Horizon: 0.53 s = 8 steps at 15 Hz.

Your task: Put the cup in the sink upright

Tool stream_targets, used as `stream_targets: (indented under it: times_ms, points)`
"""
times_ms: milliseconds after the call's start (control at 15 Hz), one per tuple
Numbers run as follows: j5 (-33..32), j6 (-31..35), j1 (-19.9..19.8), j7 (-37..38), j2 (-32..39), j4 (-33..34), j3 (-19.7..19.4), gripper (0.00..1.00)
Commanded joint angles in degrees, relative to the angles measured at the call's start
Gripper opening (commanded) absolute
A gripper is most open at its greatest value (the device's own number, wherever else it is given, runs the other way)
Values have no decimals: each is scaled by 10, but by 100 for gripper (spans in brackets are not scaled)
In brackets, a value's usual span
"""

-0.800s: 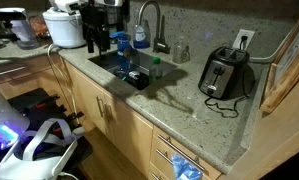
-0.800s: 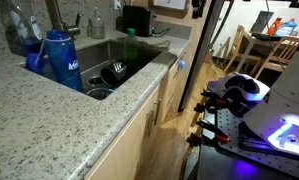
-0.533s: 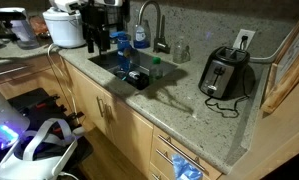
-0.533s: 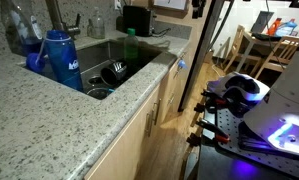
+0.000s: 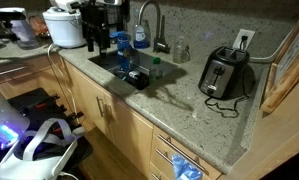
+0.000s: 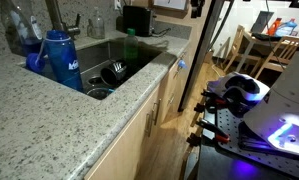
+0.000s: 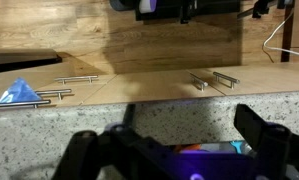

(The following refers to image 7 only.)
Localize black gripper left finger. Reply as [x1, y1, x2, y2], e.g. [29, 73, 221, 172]
[52, 103, 150, 180]

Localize black stand base equipment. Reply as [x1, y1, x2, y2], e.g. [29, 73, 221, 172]
[108, 0, 242, 24]

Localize steel cabinet door handle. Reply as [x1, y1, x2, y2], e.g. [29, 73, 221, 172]
[189, 72, 209, 92]
[212, 71, 241, 90]

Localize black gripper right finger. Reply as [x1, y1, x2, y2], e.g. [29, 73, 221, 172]
[233, 103, 292, 180]

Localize short steel drawer handle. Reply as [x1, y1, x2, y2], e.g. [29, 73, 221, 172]
[35, 88, 73, 101]
[54, 75, 100, 85]

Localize light blue plastic scoop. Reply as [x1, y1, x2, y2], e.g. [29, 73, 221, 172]
[230, 140, 245, 154]

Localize wooden kitchen cabinet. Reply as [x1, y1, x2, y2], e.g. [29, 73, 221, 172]
[0, 63, 299, 113]

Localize black metal bracket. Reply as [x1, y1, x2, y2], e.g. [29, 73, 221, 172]
[237, 0, 280, 19]

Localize dark wooden post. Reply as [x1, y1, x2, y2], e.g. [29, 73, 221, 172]
[280, 0, 295, 63]

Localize white cable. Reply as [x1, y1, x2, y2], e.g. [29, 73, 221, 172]
[262, 9, 299, 56]

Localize long steel drawer handle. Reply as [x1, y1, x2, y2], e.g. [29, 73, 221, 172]
[0, 99, 52, 110]

